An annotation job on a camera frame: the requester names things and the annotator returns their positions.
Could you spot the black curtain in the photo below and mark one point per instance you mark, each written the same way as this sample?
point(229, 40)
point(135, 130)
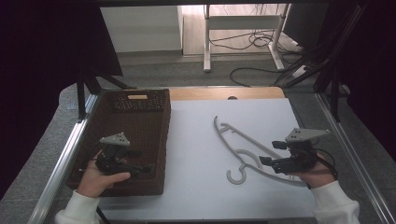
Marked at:
point(46, 62)
point(370, 62)

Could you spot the white desk frame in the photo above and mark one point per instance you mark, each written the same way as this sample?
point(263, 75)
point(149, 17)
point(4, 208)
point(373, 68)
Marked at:
point(243, 22)

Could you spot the brown woven basket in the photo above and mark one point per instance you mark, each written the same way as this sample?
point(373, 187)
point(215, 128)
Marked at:
point(137, 124)

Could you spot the person's right hand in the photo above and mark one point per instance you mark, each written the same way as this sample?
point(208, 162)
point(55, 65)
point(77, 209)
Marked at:
point(320, 177)

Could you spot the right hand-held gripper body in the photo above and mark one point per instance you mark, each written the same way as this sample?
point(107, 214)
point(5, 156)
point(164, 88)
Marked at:
point(295, 163)

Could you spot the aluminium rail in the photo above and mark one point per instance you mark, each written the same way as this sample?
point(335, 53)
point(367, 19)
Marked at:
point(62, 165)
point(351, 158)

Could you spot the white power strip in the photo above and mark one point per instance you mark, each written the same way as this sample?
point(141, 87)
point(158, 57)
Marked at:
point(299, 71)

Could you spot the grey plastic clothes hanger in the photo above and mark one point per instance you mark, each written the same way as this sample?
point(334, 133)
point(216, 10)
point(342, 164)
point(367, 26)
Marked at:
point(236, 146)

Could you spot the wooden table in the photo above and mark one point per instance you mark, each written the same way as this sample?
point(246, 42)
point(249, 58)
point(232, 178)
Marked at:
point(202, 92)

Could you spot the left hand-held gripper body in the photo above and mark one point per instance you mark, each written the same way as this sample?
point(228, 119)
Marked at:
point(113, 160)

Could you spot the white table mat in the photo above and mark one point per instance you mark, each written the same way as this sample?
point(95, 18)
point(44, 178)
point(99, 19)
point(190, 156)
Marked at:
point(193, 155)

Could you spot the person's left hand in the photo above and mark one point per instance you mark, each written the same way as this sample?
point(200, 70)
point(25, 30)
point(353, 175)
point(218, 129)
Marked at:
point(93, 180)

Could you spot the black metal stand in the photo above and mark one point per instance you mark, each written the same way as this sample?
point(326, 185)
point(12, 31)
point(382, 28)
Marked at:
point(85, 90)
point(334, 93)

